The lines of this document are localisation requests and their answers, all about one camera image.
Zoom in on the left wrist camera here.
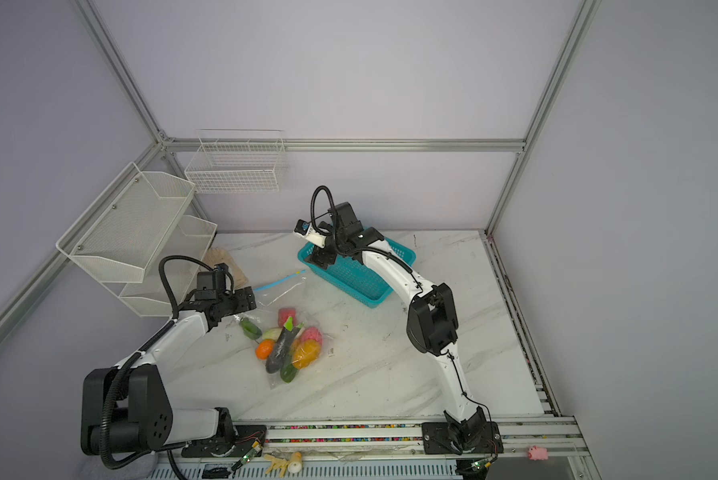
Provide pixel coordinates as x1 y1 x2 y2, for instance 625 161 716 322
194 263 233 301

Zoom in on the grey cloth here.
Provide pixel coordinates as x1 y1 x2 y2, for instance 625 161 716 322
78 453 158 480

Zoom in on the white toy radish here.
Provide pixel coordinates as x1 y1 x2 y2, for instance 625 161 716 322
239 317 282 342

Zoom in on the white wire basket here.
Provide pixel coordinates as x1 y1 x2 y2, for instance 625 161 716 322
185 129 289 194

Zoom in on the white mesh shelf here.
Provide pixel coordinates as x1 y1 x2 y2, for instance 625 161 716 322
118 215 217 317
56 163 195 283

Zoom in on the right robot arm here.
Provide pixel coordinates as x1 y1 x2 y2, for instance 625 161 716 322
294 185 494 454

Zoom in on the pink toy pig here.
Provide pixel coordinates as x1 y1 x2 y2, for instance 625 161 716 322
527 445 549 461

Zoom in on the orange toy fruit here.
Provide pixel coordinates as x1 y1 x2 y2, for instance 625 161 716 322
255 339 275 360

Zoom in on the white mesh lower shelf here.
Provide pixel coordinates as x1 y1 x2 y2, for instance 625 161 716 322
118 215 217 317

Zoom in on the wooden toy figure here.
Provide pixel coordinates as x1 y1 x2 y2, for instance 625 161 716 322
263 452 303 478

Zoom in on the pink toy fruit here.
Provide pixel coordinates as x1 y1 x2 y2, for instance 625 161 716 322
299 326 323 346

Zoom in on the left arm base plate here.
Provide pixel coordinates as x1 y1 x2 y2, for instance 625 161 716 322
181 424 268 458

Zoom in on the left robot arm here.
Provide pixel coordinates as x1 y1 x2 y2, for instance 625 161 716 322
80 255 256 470

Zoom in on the white mesh upper shelf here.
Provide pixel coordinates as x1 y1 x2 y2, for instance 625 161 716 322
56 163 195 283

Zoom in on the clear zip top bag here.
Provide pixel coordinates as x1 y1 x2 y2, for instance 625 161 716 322
234 271 333 389

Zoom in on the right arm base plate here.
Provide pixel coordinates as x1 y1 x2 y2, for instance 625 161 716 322
421 422 504 455

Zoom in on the yellow toy mango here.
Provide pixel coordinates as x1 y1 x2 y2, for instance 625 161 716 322
291 340 321 370

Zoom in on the teal plastic basket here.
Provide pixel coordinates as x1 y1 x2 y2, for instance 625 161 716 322
297 241 393 308

